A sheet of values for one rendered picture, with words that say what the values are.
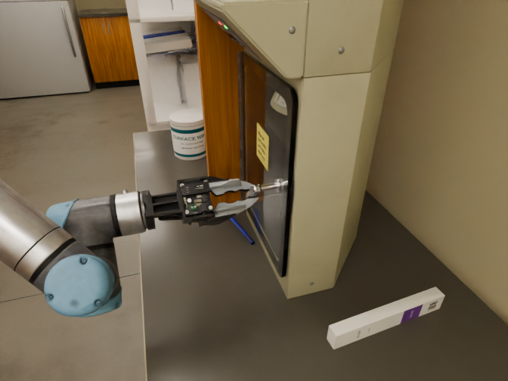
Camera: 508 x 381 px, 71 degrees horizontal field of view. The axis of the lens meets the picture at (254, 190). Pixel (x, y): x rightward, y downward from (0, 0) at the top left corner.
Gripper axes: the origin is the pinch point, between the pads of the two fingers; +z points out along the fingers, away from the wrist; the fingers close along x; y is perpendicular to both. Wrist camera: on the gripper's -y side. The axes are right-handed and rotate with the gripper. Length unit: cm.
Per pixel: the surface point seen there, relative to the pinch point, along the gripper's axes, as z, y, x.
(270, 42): 0.4, 27.1, 15.5
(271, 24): 0.5, 28.6, 17.1
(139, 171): -23, -57, 22
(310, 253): 9.7, -0.1, -13.8
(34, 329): -89, -139, -29
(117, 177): -51, -245, 70
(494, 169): 48.6, 10.0, -5.0
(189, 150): -5, -56, 27
